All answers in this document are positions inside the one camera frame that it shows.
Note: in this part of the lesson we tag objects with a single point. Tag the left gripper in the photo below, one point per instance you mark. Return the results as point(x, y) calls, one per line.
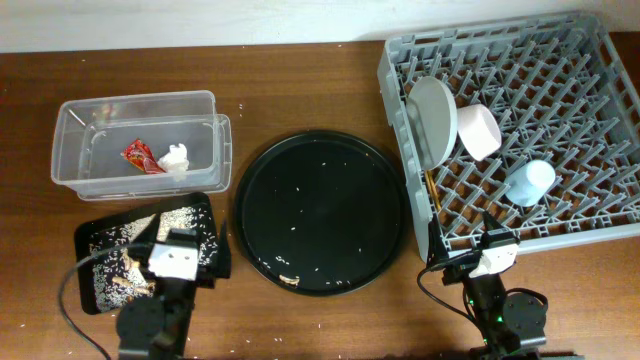
point(221, 258)

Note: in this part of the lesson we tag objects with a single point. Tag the light blue cup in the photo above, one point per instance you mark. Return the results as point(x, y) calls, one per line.
point(529, 183)

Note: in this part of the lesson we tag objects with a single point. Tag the clear plastic bin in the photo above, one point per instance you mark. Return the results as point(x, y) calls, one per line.
point(91, 136)

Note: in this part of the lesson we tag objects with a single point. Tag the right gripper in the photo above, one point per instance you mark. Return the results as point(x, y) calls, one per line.
point(439, 250)

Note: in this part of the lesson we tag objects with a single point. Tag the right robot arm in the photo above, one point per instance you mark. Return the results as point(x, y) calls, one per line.
point(510, 320)

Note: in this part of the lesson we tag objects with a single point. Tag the rice and food scraps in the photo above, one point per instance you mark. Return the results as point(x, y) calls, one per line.
point(117, 278)

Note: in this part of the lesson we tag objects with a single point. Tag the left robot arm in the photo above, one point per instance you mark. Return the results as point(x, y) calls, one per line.
point(157, 326)

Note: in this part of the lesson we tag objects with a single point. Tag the wooden chopstick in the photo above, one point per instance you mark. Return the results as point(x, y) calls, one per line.
point(428, 185)
point(434, 190)

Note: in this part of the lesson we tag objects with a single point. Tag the rectangular black tray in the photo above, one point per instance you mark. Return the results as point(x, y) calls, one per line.
point(86, 292)

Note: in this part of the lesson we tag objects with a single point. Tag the grey dishwasher rack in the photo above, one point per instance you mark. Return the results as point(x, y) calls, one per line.
point(559, 93)

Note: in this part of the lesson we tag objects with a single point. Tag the white tissue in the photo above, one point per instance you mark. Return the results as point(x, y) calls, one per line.
point(176, 160)

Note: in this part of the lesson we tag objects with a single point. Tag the grey plate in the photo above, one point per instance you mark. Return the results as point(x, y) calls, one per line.
point(432, 113)

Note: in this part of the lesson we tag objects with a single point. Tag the round black tray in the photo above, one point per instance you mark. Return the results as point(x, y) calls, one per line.
point(322, 170)

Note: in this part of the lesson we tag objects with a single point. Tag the red snack wrapper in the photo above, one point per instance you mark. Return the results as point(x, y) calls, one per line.
point(140, 156)

